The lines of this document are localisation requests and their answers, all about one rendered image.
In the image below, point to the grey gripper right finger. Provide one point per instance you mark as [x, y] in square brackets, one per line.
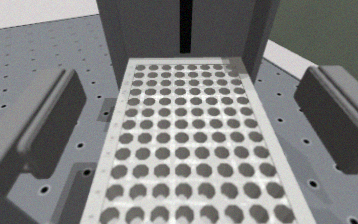
[328, 97]

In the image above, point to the grey flat base plate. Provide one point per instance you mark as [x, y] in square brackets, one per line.
[79, 43]

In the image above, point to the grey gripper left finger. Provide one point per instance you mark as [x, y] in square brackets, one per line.
[37, 127]

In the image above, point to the white well plate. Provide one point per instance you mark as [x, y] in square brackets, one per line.
[183, 108]

